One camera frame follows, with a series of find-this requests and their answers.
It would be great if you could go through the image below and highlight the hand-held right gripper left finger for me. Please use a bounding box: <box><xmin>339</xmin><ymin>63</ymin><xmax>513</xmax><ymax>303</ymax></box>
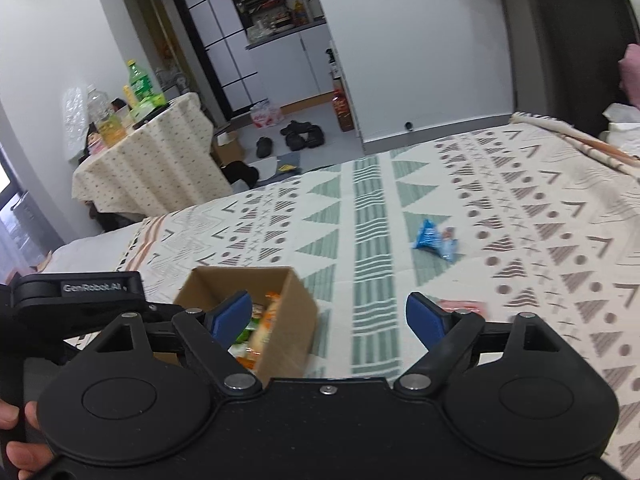
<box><xmin>91</xmin><ymin>289</ymin><xmax>264</xmax><ymax>396</ymax></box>

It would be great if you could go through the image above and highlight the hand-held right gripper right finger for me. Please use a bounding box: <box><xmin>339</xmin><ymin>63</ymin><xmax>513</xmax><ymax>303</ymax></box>
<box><xmin>393</xmin><ymin>291</ymin><xmax>569</xmax><ymax>394</ymax></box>

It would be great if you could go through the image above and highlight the red snack packet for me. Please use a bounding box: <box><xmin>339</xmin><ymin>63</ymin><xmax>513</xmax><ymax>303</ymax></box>
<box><xmin>434</xmin><ymin>299</ymin><xmax>489</xmax><ymax>319</ymax></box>

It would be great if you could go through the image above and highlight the brown cardboard box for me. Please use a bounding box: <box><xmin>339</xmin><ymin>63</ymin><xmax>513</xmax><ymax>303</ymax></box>
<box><xmin>172</xmin><ymin>265</ymin><xmax>320</xmax><ymax>387</ymax></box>

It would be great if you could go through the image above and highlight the person's left hand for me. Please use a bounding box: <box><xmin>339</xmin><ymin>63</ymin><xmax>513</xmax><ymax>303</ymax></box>
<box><xmin>0</xmin><ymin>400</ymin><xmax>57</xmax><ymax>480</ymax></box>

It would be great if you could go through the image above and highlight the blue snack packet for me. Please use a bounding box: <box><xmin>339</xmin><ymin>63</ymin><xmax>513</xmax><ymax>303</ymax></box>
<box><xmin>411</xmin><ymin>218</ymin><xmax>459</xmax><ymax>264</ymax></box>

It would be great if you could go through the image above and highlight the patterned bedspread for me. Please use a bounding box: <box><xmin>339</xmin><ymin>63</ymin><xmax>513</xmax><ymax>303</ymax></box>
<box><xmin>114</xmin><ymin>124</ymin><xmax>640</xmax><ymax>480</ymax></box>

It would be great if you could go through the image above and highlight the black bag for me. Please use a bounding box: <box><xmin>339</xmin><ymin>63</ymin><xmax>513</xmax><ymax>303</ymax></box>
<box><xmin>220</xmin><ymin>160</ymin><xmax>261</xmax><ymax>192</ymax></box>

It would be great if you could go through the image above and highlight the table with dotted tablecloth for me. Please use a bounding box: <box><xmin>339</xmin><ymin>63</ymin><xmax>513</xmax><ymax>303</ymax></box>
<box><xmin>71</xmin><ymin>92</ymin><xmax>237</xmax><ymax>217</ymax></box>

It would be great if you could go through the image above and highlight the small cardboard box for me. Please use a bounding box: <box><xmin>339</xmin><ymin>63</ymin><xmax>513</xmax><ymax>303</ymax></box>
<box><xmin>211</xmin><ymin>129</ymin><xmax>247</xmax><ymax>167</ymax></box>

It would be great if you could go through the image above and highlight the clear plastic wrap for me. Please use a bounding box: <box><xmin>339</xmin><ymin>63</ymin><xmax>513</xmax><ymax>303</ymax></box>
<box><xmin>59</xmin><ymin>84</ymin><xmax>92</xmax><ymax>162</ymax></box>

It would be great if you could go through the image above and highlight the clear bottle with yellow liquid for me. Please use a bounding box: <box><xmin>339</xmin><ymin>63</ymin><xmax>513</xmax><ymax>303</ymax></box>
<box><xmin>87</xmin><ymin>84</ymin><xmax>129</xmax><ymax>147</ymax></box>

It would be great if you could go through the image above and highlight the red and white plastic bag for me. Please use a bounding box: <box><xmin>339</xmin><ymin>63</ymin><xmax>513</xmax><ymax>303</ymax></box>
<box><xmin>249</xmin><ymin>99</ymin><xmax>282</xmax><ymax>129</ymax></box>

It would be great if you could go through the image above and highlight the green soda bottle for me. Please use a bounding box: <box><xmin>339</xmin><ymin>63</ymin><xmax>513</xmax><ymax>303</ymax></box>
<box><xmin>124</xmin><ymin>59</ymin><xmax>167</xmax><ymax>107</ymax></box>

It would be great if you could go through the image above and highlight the white kitchen cabinet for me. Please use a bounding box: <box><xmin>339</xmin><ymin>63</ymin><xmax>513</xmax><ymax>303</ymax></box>
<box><xmin>244</xmin><ymin>24</ymin><xmax>347</xmax><ymax>107</ymax></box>

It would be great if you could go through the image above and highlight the black framed sliding door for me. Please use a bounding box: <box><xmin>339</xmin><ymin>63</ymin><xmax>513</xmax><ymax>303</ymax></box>
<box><xmin>166</xmin><ymin>0</ymin><xmax>262</xmax><ymax>125</ymax></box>

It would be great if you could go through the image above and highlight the pink pillow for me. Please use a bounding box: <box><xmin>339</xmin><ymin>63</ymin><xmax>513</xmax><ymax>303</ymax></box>
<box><xmin>617</xmin><ymin>43</ymin><xmax>640</xmax><ymax>109</ymax></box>

